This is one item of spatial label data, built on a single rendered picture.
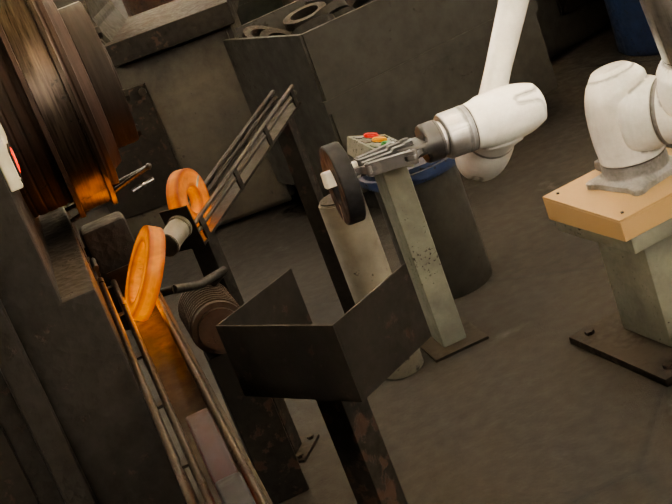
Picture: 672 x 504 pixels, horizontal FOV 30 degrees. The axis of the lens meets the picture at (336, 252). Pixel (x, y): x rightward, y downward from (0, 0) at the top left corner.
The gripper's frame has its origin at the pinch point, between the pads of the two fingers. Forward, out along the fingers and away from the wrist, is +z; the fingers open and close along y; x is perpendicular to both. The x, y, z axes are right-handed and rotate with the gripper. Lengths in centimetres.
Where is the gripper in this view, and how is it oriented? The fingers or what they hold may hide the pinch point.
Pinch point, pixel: (340, 174)
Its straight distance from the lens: 230.3
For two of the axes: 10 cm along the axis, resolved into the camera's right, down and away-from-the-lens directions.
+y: -2.8, -2.3, 9.3
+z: -9.2, 3.5, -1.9
